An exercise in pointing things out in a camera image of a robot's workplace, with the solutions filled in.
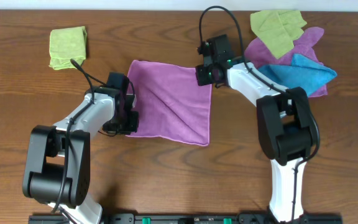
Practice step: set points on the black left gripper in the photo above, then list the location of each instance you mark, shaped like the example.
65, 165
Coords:
133, 127

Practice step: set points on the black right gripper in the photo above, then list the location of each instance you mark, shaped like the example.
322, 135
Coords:
202, 79

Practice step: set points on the purple cloth with label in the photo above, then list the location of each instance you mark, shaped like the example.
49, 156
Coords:
170, 103

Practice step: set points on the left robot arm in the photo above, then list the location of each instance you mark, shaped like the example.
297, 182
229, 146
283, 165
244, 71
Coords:
57, 169

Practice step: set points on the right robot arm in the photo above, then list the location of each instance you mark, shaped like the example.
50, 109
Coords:
286, 128

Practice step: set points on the purple cloth under pile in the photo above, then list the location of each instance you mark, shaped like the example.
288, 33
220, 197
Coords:
260, 55

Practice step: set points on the olive green cloth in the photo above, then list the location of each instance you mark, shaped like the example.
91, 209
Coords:
278, 29

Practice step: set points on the blue cloth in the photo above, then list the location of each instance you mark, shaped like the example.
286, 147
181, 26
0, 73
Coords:
302, 72

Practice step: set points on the folded green cloth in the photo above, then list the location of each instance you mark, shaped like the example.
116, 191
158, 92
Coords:
66, 44

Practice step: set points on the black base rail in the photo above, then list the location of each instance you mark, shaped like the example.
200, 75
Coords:
242, 218

